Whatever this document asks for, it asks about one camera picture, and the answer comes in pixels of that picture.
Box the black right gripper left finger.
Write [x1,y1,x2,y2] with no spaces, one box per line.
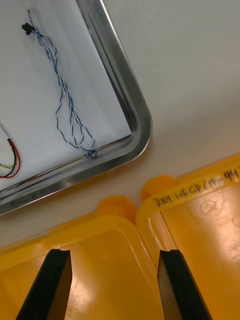
[16,248,73,320]

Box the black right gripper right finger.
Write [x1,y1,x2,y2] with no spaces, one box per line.
[157,248,213,320]

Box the red-black wire harness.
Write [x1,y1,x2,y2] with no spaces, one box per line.
[0,124,22,180]

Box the blue-white twisted wire harness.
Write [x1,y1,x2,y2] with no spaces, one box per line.
[21,9,99,160]

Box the yellow-orange bin with handwriting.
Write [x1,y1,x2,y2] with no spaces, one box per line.
[136,152,240,320]

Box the yellow-orange plastic bin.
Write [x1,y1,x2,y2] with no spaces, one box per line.
[0,194,163,320]

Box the steel tray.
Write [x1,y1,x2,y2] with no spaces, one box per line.
[0,0,154,216]

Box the white sheet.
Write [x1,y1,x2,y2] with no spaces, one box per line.
[0,0,133,192]

